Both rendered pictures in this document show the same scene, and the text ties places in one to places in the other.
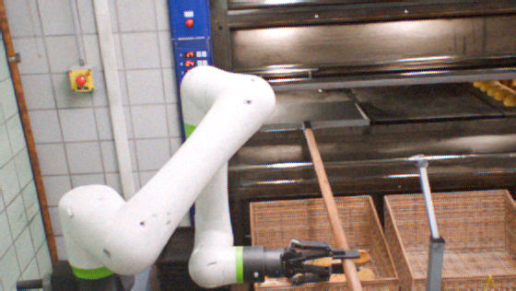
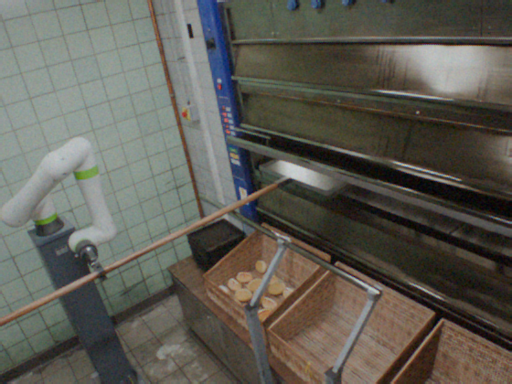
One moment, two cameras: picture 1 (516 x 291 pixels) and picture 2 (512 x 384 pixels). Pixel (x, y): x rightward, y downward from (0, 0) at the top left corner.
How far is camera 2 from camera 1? 2.10 m
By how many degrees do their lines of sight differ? 54
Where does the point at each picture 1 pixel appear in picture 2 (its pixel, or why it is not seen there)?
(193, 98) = not seen: hidden behind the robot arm
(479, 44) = (400, 150)
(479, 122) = (410, 230)
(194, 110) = not seen: hidden behind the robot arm
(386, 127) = (337, 203)
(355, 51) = (307, 128)
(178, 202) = (17, 204)
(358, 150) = (325, 214)
